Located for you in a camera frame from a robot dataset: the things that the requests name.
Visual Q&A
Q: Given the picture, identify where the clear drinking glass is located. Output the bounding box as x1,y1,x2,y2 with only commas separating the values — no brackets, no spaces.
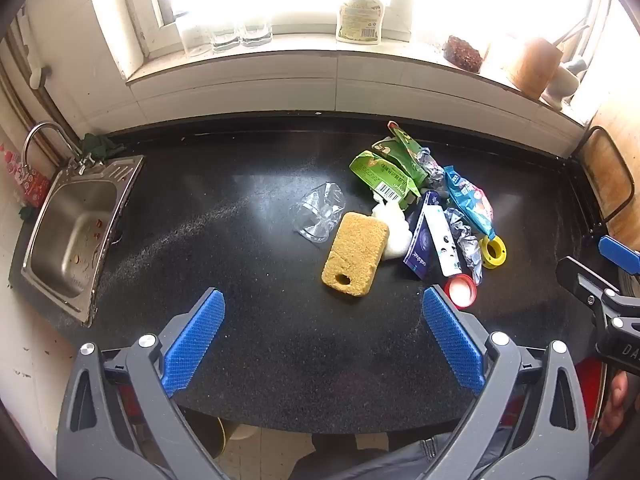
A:
179,24,209,58
241,20,274,49
210,22,242,54

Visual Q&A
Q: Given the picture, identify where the blue snack packet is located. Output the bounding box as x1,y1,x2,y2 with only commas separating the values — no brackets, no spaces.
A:
443,165,500,241

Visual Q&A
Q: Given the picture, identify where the green packet with barcode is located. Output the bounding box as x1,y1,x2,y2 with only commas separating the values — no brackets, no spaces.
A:
349,151,422,209

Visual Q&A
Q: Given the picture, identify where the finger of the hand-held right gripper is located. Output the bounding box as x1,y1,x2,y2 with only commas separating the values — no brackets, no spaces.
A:
556,256,622,313
598,235,640,277

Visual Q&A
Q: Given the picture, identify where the black wire rack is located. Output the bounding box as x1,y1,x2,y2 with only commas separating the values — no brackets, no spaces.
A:
570,125,632,233

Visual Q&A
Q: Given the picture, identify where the person's right hand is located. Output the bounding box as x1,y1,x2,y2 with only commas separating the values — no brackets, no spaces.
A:
600,369,633,438

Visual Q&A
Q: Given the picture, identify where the crushed clear plastic cup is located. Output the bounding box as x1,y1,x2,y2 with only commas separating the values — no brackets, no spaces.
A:
292,182,347,246

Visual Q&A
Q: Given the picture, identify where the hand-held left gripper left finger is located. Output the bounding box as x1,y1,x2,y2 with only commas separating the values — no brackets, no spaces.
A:
56,287,227,480

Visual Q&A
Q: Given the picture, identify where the red bin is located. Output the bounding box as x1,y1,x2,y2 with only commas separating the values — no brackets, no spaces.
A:
574,359,609,441

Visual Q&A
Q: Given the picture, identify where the wooden board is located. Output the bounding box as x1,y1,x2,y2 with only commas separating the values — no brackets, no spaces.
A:
580,90,640,253

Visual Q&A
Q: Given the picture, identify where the chrome faucet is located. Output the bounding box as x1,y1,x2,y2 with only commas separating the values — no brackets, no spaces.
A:
21,121,101,176

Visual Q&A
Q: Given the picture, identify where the green packet with red tip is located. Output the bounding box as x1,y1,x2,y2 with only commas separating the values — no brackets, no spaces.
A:
372,121,432,187

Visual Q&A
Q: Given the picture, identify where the red lid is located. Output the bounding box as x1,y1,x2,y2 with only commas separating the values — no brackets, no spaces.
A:
444,275,479,309

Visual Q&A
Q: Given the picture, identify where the stainless steel sink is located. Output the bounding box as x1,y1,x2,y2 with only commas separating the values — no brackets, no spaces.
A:
20,154,146,328

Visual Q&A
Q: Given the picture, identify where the white pill blister pack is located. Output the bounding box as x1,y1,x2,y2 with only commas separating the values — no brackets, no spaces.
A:
421,204,463,278

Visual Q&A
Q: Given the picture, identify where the dark green rag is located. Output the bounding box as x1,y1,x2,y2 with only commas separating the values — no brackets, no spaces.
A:
81,132,126,158

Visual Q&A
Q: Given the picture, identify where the brown scouring pad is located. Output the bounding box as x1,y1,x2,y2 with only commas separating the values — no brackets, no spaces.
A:
442,35,485,72

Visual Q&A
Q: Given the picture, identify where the beige round container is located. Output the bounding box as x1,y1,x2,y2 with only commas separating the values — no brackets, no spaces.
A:
214,417,262,461

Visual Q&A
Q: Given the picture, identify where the white wall fixture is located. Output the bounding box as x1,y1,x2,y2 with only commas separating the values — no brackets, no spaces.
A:
27,45,52,90

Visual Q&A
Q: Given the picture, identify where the yellow sponge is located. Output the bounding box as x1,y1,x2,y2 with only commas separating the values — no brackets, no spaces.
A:
321,211,391,298

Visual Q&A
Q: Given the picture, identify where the yellow plastic ring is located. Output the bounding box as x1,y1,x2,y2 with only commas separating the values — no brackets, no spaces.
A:
477,234,508,270

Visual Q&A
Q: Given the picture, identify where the white cup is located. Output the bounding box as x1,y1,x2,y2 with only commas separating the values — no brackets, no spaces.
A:
540,25,591,110

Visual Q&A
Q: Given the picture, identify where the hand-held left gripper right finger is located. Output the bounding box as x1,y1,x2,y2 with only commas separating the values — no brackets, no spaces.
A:
421,284,591,480

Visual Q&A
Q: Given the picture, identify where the purple packet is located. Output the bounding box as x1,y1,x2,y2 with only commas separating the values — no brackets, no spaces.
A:
403,190,442,281

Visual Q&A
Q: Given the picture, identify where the white tissue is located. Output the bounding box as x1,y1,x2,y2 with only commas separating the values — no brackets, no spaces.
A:
370,199,414,262

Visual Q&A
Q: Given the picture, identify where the pink patterned bottle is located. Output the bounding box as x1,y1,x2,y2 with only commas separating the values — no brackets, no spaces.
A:
0,141,52,211

